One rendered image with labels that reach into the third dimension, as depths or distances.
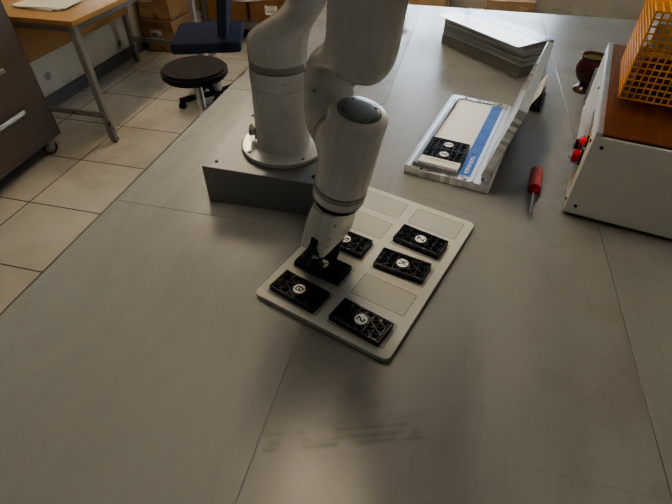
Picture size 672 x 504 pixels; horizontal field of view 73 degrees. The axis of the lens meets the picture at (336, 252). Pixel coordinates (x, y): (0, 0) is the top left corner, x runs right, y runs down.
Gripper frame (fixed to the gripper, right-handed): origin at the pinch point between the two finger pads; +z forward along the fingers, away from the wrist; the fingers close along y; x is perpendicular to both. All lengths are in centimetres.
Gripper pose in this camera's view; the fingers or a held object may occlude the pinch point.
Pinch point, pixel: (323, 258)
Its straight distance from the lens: 84.8
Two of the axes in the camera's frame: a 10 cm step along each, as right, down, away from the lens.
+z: -1.8, 6.4, 7.5
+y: -5.4, 5.7, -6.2
